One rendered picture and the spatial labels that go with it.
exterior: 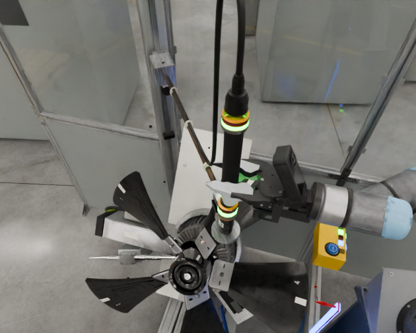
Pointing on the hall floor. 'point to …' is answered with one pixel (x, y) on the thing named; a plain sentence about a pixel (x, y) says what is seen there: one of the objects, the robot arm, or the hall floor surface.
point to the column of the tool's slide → (170, 166)
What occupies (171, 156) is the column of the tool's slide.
